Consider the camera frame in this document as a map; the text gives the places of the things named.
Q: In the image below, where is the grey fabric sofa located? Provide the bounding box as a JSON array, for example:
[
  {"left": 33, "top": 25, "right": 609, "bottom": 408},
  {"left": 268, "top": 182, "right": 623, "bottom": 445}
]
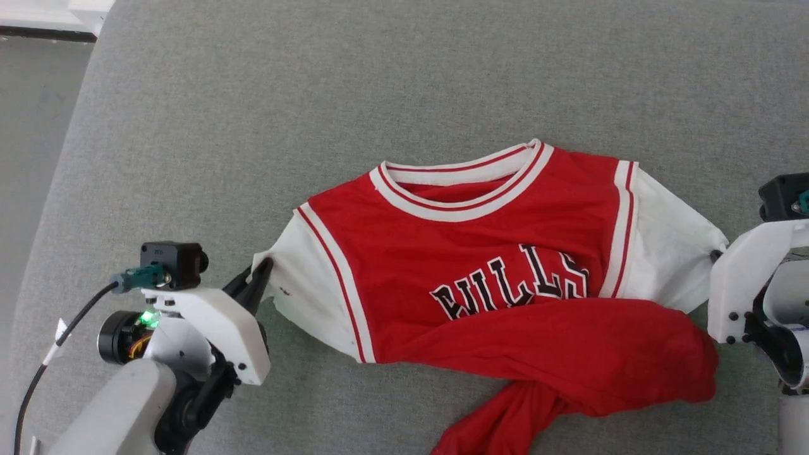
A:
[{"left": 0, "top": 0, "right": 809, "bottom": 455}]

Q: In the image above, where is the red and white basketball jersey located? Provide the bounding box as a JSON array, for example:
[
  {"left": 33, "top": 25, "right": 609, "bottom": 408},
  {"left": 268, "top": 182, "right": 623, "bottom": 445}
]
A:
[{"left": 252, "top": 138, "right": 729, "bottom": 455}]

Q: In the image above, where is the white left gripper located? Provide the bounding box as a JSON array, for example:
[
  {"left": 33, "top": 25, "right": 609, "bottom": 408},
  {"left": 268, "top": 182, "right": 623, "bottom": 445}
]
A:
[{"left": 142, "top": 257, "right": 274, "bottom": 387}]

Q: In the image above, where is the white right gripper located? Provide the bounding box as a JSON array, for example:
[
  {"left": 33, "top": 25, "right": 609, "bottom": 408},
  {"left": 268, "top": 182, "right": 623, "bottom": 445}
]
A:
[{"left": 707, "top": 217, "right": 809, "bottom": 346}]

